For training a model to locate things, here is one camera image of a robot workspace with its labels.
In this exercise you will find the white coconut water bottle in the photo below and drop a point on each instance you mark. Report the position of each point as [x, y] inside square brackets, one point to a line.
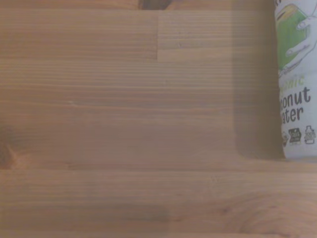
[297, 81]

